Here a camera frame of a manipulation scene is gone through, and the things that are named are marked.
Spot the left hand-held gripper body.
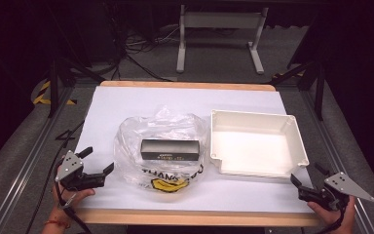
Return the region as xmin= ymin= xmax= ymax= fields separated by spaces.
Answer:
xmin=55 ymin=149 xmax=107 ymax=192

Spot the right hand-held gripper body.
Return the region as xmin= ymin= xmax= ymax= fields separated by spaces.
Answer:
xmin=297 ymin=172 xmax=374 ymax=212

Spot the clear plastic bag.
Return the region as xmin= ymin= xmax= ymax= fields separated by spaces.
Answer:
xmin=113 ymin=104 xmax=208 ymax=195

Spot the white plastic bin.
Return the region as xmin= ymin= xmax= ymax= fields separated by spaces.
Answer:
xmin=209 ymin=108 xmax=311 ymax=179

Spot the black cardboard box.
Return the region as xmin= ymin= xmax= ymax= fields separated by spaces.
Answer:
xmin=139 ymin=138 xmax=202 ymax=162

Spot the person's left hand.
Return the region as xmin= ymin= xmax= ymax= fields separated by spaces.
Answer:
xmin=51 ymin=164 xmax=96 ymax=219

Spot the person's right hand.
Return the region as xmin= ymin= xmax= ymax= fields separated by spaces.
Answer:
xmin=307 ymin=195 xmax=357 ymax=234

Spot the black metal stand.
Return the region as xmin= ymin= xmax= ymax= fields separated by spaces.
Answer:
xmin=270 ymin=59 xmax=326 ymax=122
xmin=46 ymin=58 xmax=107 ymax=119

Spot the yellow black hazard tape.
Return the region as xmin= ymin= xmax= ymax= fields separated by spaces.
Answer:
xmin=32 ymin=79 xmax=78 ymax=106

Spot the white paper sheet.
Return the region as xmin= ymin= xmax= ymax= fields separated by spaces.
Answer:
xmin=73 ymin=85 xmax=315 ymax=215

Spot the aluminium rail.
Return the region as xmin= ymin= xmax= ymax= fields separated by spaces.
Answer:
xmin=0 ymin=85 xmax=76 ymax=234
xmin=299 ymin=90 xmax=374 ymax=234

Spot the thin black cable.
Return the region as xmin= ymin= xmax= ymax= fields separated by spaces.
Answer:
xmin=24 ymin=120 xmax=86 ymax=234

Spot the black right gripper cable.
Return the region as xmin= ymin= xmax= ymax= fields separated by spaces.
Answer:
xmin=317 ymin=196 xmax=351 ymax=234

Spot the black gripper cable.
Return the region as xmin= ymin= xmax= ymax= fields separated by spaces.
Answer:
xmin=54 ymin=180 xmax=93 ymax=234
xmin=317 ymin=196 xmax=351 ymax=234

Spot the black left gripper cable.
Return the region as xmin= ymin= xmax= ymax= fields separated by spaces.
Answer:
xmin=54 ymin=180 xmax=93 ymax=234

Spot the red string bracelet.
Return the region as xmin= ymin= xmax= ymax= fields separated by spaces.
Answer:
xmin=44 ymin=219 xmax=71 ymax=229

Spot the bundle of floor cables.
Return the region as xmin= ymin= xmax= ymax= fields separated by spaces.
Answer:
xmin=109 ymin=24 xmax=183 ymax=83

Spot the white metal table frame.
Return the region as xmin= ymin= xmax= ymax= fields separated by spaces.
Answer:
xmin=175 ymin=4 xmax=270 ymax=75

